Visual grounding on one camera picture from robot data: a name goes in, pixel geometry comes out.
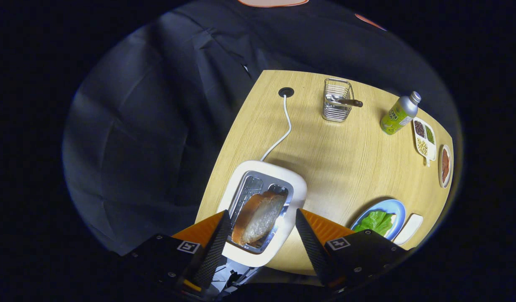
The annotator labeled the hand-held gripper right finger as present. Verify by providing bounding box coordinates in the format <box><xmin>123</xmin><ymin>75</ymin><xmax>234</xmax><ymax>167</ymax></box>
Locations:
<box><xmin>296</xmin><ymin>208</ymin><xmax>411</xmax><ymax>294</ymax></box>

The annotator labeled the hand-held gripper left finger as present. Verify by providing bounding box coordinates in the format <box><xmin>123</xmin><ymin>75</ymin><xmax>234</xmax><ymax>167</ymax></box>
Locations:
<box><xmin>120</xmin><ymin>210</ymin><xmax>232</xmax><ymax>296</ymax></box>

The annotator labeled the toasted bread slice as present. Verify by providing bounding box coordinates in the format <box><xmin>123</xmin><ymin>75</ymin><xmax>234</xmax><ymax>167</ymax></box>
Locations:
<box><xmin>231</xmin><ymin>192</ymin><xmax>287</xmax><ymax>247</ymax></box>

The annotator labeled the green lettuce leaf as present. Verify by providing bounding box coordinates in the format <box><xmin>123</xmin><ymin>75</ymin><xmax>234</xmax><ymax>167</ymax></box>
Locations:
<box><xmin>353</xmin><ymin>210</ymin><xmax>394</xmax><ymax>237</ymax></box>

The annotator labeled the white toaster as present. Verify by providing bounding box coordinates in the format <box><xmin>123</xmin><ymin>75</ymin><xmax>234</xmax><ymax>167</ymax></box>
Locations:
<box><xmin>216</xmin><ymin>160</ymin><xmax>308</xmax><ymax>268</ymax></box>

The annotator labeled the blue plate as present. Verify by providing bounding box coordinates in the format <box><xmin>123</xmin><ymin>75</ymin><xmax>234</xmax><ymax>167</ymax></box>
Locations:
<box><xmin>350</xmin><ymin>199</ymin><xmax>406</xmax><ymax>241</ymax></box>

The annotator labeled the white square plate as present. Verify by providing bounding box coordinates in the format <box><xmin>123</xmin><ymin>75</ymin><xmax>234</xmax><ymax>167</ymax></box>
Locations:
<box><xmin>393</xmin><ymin>213</ymin><xmax>424</xmax><ymax>246</ymax></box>

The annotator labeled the white oval meat plate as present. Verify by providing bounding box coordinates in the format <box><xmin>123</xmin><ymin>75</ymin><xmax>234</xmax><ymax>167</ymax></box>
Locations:
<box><xmin>438</xmin><ymin>144</ymin><xmax>453</xmax><ymax>188</ymax></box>

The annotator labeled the white divided dish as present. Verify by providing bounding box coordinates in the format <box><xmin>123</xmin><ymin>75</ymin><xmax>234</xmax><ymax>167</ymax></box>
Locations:
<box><xmin>412</xmin><ymin>117</ymin><xmax>437</xmax><ymax>167</ymax></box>

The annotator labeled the green drink bottle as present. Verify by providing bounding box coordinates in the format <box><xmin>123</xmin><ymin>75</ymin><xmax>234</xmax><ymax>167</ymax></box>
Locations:
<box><xmin>380</xmin><ymin>91</ymin><xmax>422</xmax><ymax>135</ymax></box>

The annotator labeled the white toaster cable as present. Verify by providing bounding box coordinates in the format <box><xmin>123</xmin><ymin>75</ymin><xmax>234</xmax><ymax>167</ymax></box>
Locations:
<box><xmin>260</xmin><ymin>95</ymin><xmax>293</xmax><ymax>162</ymax></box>

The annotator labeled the metal wire basket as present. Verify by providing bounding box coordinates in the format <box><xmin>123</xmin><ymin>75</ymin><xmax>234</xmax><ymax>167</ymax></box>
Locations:
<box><xmin>322</xmin><ymin>78</ymin><xmax>355</xmax><ymax>122</ymax></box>

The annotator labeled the brown-handled utensil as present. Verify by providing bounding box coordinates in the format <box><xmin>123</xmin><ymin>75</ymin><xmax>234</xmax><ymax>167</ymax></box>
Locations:
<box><xmin>327</xmin><ymin>96</ymin><xmax>363</xmax><ymax>108</ymax></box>

